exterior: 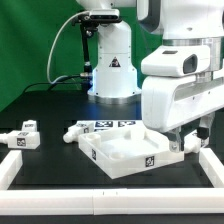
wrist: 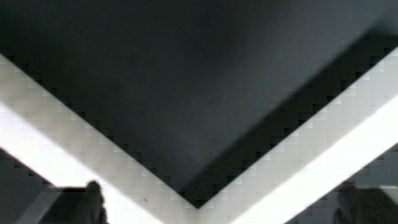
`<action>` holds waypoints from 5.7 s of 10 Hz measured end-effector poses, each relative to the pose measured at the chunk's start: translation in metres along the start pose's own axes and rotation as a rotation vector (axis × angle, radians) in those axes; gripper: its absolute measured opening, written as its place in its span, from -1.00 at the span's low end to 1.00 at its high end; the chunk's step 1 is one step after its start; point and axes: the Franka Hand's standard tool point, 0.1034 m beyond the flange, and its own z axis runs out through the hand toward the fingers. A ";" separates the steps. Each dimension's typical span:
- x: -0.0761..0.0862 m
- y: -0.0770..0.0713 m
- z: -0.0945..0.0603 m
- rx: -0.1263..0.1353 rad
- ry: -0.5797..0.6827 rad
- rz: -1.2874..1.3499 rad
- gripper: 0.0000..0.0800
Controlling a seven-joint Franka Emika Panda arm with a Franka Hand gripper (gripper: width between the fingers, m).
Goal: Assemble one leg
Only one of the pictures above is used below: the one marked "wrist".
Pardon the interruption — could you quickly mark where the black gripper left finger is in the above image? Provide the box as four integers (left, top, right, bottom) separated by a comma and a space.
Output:
15, 181, 108, 224

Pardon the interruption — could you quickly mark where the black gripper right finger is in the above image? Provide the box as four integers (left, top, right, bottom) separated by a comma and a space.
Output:
331, 182, 398, 224

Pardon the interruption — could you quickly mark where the white square table top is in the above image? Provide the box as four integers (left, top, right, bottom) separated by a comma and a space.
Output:
0, 46, 398, 224

